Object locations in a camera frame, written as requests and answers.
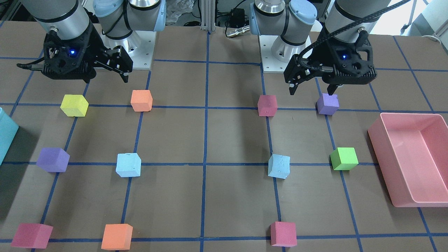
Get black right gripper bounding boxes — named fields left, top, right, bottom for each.
left=36, top=22, right=133, bottom=83

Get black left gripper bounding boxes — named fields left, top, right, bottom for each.
left=283, top=27, right=377, bottom=96

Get light blue block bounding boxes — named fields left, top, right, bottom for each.
left=115, top=153, right=141, bottom=177
left=267, top=154, right=290, bottom=179

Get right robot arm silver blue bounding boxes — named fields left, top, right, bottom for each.
left=17, top=0, right=166, bottom=83

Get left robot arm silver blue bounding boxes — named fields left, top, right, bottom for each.
left=249, top=0, right=390, bottom=95

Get purple foam block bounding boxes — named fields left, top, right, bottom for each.
left=36, top=147, right=70, bottom=173
left=316, top=93, right=340, bottom=115

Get orange foam block upper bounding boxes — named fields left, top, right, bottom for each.
left=130, top=90, right=153, bottom=112

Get orange foam block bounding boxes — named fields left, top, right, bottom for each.
left=130, top=90, right=153, bottom=112
left=101, top=224, right=133, bottom=251

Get magenta foam block upper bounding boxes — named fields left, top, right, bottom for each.
left=257, top=95, right=278, bottom=117

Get magenta foam block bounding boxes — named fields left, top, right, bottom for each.
left=10, top=223, right=53, bottom=249
left=257, top=95, right=278, bottom=117
left=270, top=221, right=298, bottom=247

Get yellow foam block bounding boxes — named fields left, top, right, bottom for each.
left=60, top=94, right=89, bottom=117

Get green foam block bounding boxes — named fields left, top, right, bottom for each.
left=330, top=147, right=359, bottom=170

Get black power adapter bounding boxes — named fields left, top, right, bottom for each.
left=229, top=8, right=245, bottom=28

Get pink plastic bin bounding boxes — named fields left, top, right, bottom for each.
left=368, top=113, right=448, bottom=207

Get magenta foam block bottom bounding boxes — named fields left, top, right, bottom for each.
left=10, top=223, right=53, bottom=249
left=270, top=221, right=298, bottom=247

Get orange foam block bottom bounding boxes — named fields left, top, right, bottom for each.
left=101, top=224, right=133, bottom=251

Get black braided cable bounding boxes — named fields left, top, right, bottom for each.
left=300, top=0, right=410, bottom=67

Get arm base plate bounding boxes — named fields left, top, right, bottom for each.
left=101, top=31, right=158, bottom=70
left=258, top=34, right=312, bottom=74

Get silver cable connector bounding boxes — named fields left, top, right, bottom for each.
left=225, top=25, right=251, bottom=39

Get aluminium frame post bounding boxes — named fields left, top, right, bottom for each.
left=198, top=0, right=216, bottom=34

